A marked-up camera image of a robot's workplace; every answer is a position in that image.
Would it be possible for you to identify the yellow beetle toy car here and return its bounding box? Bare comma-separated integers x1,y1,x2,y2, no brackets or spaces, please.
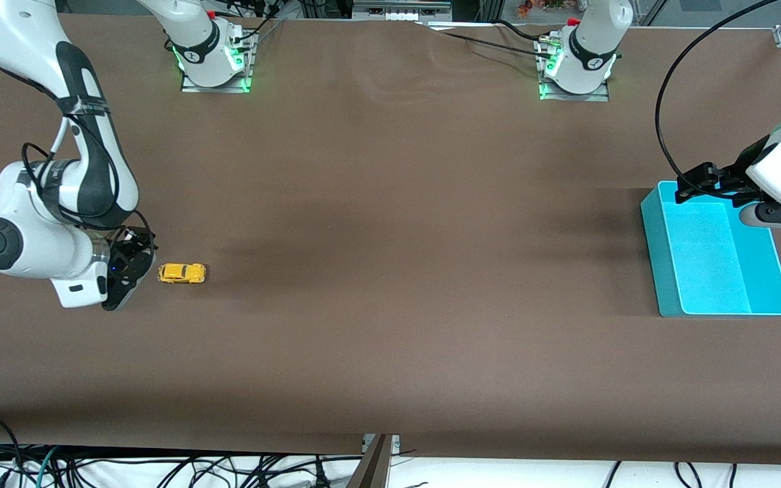
157,263,207,285

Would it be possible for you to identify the teal plastic storage bin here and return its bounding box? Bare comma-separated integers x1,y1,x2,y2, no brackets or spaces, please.
640,181,781,318

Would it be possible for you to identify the brown table cover sheet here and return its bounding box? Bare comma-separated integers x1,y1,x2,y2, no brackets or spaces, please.
0,12,781,466

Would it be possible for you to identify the white power strip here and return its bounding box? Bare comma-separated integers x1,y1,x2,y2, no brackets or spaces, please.
353,0,453,22

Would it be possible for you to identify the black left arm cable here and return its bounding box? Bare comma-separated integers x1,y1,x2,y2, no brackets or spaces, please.
655,0,781,185

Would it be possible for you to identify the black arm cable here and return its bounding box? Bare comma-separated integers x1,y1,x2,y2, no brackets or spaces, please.
21,102,155,272
655,0,781,185

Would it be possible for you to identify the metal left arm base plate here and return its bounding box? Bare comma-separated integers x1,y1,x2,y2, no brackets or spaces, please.
538,34,611,102

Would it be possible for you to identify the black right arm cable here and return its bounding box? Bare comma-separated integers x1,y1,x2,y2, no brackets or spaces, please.
21,102,155,272

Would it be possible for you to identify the teal floor cable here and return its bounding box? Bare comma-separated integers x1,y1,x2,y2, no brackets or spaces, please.
33,445,60,488

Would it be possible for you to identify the black tangled floor cable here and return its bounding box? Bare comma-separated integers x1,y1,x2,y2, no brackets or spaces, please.
150,453,364,488

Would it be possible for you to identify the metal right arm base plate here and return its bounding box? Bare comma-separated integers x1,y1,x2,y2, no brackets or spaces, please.
180,30,257,94

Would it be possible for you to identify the black cable on table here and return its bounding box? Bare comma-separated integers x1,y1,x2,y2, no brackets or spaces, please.
418,20,555,58

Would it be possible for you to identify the aluminium profile post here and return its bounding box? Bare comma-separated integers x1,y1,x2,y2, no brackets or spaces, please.
346,434,401,488

